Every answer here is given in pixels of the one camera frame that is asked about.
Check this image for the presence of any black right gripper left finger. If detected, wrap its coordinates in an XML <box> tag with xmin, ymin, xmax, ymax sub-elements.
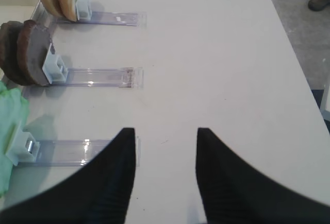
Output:
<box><xmin>1</xmin><ymin>128</ymin><xmax>136</xmax><ymax>223</ymax></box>

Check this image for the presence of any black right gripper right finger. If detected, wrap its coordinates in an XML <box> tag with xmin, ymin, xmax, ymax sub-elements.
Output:
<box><xmin>195</xmin><ymin>128</ymin><xmax>329</xmax><ymax>223</ymax></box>

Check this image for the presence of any clear lettuce pusher track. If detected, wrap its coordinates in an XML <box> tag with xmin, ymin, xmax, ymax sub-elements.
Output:
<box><xmin>18</xmin><ymin>136</ymin><xmax>141</xmax><ymax>168</ymax></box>

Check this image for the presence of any white lettuce pusher block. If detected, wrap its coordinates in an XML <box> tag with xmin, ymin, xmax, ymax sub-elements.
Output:
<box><xmin>5</xmin><ymin>121</ymin><xmax>40</xmax><ymax>166</ymax></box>

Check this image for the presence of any green lettuce leaf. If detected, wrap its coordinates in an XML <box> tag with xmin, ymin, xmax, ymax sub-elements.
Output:
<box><xmin>1</xmin><ymin>82</ymin><xmax>29</xmax><ymax>196</ymax></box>

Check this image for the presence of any front brown meat patty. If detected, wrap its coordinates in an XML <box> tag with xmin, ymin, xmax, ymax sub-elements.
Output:
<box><xmin>1</xmin><ymin>21</ymin><xmax>29</xmax><ymax>85</ymax></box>

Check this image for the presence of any brown meat patty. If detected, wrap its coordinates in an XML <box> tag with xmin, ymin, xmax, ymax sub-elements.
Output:
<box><xmin>1</xmin><ymin>21</ymin><xmax>29</xmax><ymax>85</ymax></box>
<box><xmin>16</xmin><ymin>20</ymin><xmax>55</xmax><ymax>87</ymax></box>

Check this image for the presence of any rear brown meat patty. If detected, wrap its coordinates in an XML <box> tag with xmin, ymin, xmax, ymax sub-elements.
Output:
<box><xmin>16</xmin><ymin>20</ymin><xmax>55</xmax><ymax>87</ymax></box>

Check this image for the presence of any clear bread pusher track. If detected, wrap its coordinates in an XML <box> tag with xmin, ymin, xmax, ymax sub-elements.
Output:
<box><xmin>54</xmin><ymin>11</ymin><xmax>147</xmax><ymax>27</ymax></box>

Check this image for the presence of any white bread pusher block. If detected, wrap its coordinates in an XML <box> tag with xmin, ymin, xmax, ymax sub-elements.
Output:
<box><xmin>75</xmin><ymin>0</ymin><xmax>92</xmax><ymax>21</ymax></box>

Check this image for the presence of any clear patty pusher track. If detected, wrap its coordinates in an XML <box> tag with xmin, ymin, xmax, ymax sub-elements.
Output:
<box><xmin>51</xmin><ymin>67</ymin><xmax>144</xmax><ymax>88</ymax></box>

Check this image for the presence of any white patty pusher block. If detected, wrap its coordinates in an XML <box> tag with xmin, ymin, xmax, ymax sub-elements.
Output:
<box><xmin>42</xmin><ymin>47</ymin><xmax>69</xmax><ymax>84</ymax></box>

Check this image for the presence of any white rectangular serving tray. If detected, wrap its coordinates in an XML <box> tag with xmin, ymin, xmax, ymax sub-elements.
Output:
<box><xmin>1</xmin><ymin>0</ymin><xmax>40</xmax><ymax>24</ymax></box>

